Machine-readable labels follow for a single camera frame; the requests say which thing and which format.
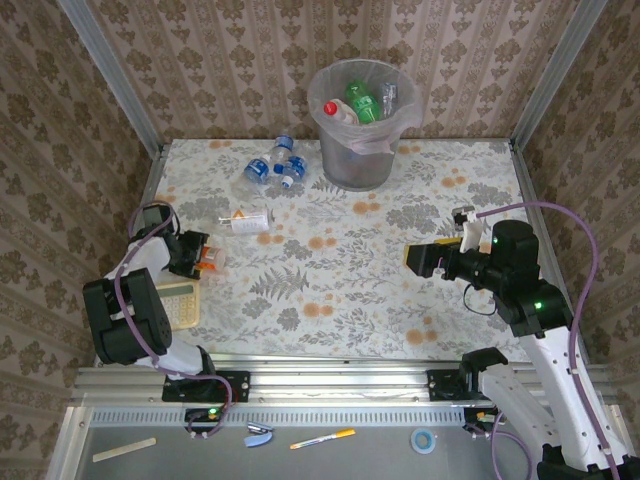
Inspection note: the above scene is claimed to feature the bright orange label bottle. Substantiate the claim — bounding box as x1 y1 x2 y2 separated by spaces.
197 244 227 272

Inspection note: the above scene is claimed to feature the blue label water bottle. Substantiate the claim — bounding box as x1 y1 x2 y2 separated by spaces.
242 154 275 187
276 155 309 191

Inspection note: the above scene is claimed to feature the clear unlabelled plastic bottle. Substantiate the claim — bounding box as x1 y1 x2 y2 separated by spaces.
378 81 400 119

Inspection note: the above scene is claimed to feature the green plastic bottle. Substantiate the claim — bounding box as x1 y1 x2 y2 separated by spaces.
344 80 384 124

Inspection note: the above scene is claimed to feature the red cap white label bottle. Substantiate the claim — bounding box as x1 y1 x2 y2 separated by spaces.
323 99 361 126

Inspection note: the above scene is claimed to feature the grey plastic waste bin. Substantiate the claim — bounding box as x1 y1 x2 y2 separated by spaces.
317 60 415 192

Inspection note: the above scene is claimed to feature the translucent pink bin liner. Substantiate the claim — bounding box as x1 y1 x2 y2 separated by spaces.
306 57 422 156

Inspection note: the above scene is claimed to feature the white label bottle orange triangle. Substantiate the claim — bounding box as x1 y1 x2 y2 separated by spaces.
217 208 275 235

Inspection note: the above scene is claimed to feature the floral tablecloth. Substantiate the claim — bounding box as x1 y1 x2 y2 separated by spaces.
115 137 554 364

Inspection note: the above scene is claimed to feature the clear bottle blue cap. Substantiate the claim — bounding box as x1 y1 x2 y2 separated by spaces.
271 130 296 169

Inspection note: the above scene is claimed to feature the control board green light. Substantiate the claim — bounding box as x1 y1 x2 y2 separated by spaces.
184 405 229 422

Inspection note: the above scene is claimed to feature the control board orange connector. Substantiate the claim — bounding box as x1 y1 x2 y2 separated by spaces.
464 407 501 427

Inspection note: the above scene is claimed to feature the blue stapler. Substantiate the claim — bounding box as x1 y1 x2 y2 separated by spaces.
243 422 275 449

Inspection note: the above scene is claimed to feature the blue tape roll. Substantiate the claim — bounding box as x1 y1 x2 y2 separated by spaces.
410 428 438 454

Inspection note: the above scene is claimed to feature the flat wooden stick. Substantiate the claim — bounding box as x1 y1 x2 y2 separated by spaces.
92 437 158 463

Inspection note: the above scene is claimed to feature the white orange marker pen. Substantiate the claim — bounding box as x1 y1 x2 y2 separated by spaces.
289 428 357 450

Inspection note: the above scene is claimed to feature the thin black cable loop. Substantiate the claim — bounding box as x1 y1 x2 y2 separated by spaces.
462 284 499 317

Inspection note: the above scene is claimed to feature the aluminium table side rail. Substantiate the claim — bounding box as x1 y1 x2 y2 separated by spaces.
508 141 591 364
127 144 169 221

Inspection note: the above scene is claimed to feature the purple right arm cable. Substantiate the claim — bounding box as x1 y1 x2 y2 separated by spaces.
475 201 621 480

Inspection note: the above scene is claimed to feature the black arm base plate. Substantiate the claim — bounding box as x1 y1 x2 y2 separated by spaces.
163 368 252 404
426 368 471 402

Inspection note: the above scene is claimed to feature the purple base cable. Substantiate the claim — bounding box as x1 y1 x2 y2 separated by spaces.
185 394 237 442
469 409 534 480

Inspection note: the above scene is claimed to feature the long aluminium mounting rail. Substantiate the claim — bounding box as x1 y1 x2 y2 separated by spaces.
72 352 614 407

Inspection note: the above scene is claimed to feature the grey slotted cable duct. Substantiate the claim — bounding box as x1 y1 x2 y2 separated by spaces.
89 405 469 427

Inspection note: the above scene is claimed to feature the aluminium frame post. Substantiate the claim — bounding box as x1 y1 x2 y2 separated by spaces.
509 0 610 151
55 0 165 154

